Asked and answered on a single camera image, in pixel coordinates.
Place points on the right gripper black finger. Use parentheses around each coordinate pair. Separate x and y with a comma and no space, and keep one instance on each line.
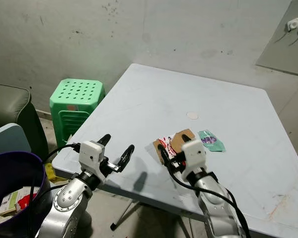
(186,139)
(165,156)

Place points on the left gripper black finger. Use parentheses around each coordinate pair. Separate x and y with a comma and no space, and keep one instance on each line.
(126,158)
(105,139)

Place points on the red white snack wrapper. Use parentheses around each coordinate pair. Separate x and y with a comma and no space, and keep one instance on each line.
(165,142)

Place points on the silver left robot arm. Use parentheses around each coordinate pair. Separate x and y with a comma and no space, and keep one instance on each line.
(67,203)

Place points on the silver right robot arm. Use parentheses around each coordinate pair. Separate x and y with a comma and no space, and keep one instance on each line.
(221,213)

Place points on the dark purple rubbish bin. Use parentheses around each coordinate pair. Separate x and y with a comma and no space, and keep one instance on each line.
(15,168)

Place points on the brown cardboard piece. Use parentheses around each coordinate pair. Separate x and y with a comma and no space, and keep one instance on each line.
(181,140)

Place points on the small white round disc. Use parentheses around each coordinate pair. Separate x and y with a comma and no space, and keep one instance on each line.
(192,115)

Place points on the teal plastic packet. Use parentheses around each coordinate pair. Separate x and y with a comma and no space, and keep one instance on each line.
(211,140)

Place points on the green plastic stool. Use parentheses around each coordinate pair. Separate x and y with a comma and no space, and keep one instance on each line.
(73,106)

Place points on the metal table leg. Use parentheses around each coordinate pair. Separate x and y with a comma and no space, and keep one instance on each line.
(124,215)

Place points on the yellow wrapper scrap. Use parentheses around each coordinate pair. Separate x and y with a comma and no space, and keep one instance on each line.
(52,173)

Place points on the red crumpled packet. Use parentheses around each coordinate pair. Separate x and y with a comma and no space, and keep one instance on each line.
(28,200)

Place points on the pale blue plastic chair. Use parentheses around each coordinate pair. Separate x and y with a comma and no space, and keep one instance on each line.
(7,139)

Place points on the grey green armchair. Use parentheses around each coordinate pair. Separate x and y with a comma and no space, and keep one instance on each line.
(12,106)

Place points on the white green carton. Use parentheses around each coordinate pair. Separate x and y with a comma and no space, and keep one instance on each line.
(9,201)

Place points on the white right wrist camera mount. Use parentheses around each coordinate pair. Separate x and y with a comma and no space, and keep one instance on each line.
(194,153)

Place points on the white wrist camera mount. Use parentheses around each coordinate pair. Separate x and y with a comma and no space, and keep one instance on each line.
(92,155)
(194,153)

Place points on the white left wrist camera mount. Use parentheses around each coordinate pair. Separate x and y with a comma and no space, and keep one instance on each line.
(92,155)

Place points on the grey wall panel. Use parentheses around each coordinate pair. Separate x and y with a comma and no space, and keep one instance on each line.
(285,52)

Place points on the white wall hook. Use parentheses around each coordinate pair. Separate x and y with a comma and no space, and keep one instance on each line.
(292,25)

